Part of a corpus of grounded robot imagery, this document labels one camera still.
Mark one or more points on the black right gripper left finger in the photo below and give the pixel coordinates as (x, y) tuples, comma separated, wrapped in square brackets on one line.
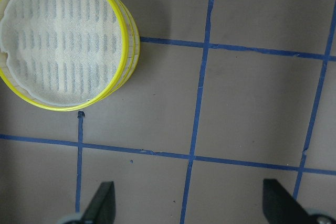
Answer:
[(102, 206)]

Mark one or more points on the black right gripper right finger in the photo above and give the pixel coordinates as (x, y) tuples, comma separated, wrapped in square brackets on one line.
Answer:
[(280, 207)]

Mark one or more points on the yellow top steamer layer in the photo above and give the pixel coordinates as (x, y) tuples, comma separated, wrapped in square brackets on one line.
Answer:
[(23, 94)]

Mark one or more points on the yellow steamer layer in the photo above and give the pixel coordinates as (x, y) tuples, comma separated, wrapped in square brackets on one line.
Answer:
[(23, 94), (133, 55)]

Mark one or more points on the yellow bottom steamer layer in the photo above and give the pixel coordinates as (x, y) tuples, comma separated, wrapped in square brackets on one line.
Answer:
[(133, 55)]

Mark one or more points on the white mesh steamer liner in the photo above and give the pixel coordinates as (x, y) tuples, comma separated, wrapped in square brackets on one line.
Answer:
[(62, 52)]

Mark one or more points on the brown gridded table mat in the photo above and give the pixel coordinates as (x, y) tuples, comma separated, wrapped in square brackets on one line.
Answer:
[(226, 93)]

